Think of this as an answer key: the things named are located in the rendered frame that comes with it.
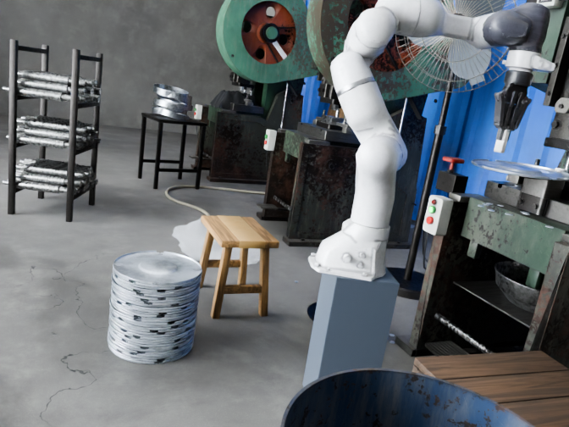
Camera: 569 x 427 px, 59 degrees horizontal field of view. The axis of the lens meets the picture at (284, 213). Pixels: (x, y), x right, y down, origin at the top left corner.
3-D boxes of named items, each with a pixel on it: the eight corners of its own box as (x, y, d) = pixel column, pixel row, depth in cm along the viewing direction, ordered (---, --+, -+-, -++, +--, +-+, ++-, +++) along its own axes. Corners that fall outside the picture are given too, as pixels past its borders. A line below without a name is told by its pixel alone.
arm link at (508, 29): (473, 45, 149) (489, 42, 139) (485, -3, 146) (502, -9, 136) (530, 56, 151) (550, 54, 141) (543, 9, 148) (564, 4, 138)
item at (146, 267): (203, 287, 160) (203, 285, 159) (107, 282, 153) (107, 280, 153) (200, 255, 187) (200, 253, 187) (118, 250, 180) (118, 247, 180)
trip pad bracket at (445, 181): (444, 224, 188) (457, 173, 183) (428, 217, 196) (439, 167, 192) (457, 224, 190) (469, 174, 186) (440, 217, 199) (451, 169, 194)
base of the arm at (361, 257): (314, 275, 136) (323, 225, 132) (305, 252, 154) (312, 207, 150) (393, 283, 139) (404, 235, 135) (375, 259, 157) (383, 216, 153)
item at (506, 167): (454, 158, 168) (454, 156, 168) (527, 164, 175) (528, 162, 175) (509, 177, 141) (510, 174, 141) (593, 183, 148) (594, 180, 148)
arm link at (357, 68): (342, 91, 133) (317, 29, 132) (330, 107, 149) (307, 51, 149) (408, 66, 135) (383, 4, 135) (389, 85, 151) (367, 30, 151)
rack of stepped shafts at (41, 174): (78, 223, 289) (87, 51, 265) (-4, 213, 285) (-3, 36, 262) (101, 205, 330) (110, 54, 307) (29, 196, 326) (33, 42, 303)
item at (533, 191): (516, 216, 154) (528, 172, 150) (483, 203, 166) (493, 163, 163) (572, 219, 164) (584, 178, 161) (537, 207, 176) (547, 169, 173)
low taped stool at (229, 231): (193, 285, 229) (201, 214, 221) (243, 284, 239) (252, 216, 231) (212, 320, 199) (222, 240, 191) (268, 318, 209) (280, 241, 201)
